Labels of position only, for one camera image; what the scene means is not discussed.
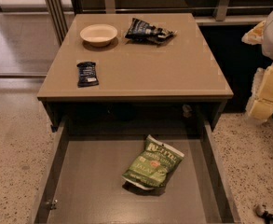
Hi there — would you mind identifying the dark blue chip bag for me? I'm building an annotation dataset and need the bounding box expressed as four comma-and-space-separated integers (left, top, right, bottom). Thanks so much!
125, 18, 175, 44

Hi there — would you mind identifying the white paper bowl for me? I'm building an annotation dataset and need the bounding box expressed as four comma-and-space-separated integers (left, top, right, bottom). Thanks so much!
80, 24, 117, 47

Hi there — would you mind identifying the brown cabinet counter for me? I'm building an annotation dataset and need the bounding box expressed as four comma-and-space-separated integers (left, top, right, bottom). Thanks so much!
37, 13, 233, 125

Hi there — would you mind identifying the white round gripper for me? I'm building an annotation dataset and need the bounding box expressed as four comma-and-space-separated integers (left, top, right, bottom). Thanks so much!
241, 11, 273, 120

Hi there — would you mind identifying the open grey top drawer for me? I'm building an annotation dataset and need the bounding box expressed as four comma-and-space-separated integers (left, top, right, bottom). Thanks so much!
31, 115, 240, 224

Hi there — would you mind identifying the small dark blue snack bar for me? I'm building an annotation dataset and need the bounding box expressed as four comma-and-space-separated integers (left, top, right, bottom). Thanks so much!
77, 62, 99, 87

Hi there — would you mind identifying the green jalapeno chip bag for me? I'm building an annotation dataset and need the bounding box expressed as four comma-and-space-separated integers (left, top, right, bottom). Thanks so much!
122, 135, 184, 190

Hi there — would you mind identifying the metal shelf frame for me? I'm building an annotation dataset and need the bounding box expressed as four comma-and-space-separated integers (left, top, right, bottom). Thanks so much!
46, 0, 273, 43

